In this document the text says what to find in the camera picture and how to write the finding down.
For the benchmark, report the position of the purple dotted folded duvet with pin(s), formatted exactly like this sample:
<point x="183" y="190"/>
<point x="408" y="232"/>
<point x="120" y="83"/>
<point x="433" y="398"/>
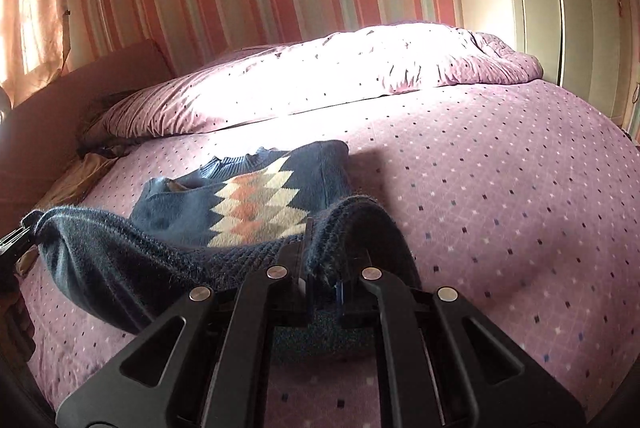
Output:
<point x="343" y="67"/>

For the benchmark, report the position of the navy argyle knit sweater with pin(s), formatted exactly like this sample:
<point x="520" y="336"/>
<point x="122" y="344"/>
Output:
<point x="213" y="227"/>

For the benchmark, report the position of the orange sheer curtain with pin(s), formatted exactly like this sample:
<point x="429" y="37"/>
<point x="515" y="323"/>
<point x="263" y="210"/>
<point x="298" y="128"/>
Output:
<point x="31" y="46"/>

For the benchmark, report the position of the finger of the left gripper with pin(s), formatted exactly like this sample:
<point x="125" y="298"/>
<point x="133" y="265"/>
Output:
<point x="18" y="248"/>

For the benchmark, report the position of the brown padded headboard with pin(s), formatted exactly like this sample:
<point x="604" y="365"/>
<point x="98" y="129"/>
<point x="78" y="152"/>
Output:
<point x="38" y="138"/>

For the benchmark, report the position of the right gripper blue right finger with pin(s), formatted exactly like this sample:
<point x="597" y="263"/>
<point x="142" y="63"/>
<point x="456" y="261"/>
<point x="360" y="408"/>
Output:
<point x="442" y="363"/>

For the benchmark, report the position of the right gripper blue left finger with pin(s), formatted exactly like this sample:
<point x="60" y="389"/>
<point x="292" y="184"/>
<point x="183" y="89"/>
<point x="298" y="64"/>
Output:
<point x="203" y="363"/>

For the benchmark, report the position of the tan satin pillow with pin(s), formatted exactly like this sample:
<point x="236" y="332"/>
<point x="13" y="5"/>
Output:
<point x="80" y="178"/>

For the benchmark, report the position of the white decorated wardrobe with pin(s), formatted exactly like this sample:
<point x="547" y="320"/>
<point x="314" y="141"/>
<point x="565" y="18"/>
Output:
<point x="588" y="47"/>

